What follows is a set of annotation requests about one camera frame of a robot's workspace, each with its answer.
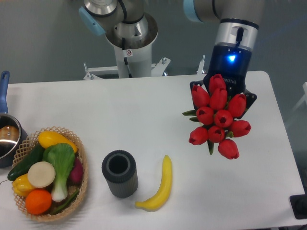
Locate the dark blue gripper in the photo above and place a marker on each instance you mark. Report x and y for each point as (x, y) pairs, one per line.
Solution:
(232, 63)

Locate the red tulip bouquet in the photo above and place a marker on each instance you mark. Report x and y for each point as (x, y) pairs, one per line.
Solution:
(217, 122)

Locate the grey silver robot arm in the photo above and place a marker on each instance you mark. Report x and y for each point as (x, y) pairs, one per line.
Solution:
(131, 31)

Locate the dark grey ribbed vase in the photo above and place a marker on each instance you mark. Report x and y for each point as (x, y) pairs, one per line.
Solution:
(120, 172)

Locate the yellow plastic banana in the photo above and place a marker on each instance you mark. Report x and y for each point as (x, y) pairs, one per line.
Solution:
(161, 196)

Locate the black device at edge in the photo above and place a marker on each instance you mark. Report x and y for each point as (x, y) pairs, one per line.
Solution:
(299, 206)

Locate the purple sweet potato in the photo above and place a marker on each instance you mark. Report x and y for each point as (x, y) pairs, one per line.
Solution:
(76, 174)

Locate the green bok choy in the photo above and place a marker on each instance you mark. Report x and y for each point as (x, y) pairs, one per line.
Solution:
(61, 156)

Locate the yellow squash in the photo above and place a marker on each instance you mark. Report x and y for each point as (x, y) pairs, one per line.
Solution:
(49, 138)

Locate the woven wicker basket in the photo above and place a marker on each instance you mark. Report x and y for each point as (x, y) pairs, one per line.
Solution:
(25, 148)

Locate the dark green cucumber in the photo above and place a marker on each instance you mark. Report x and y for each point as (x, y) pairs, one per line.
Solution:
(35, 156)

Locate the cream round slice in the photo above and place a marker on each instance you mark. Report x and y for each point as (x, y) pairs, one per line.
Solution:
(41, 174)

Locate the green bean pod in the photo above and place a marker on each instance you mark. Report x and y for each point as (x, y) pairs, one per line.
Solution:
(65, 204)

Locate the orange fruit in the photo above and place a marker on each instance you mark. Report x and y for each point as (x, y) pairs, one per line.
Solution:
(38, 201)

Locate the yellow bell pepper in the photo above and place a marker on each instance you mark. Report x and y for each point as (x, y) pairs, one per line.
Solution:
(22, 186)

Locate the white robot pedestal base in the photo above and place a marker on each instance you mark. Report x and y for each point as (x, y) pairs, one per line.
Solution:
(131, 63)

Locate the blue handled saucepan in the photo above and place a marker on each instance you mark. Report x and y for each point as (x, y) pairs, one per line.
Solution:
(11, 132)

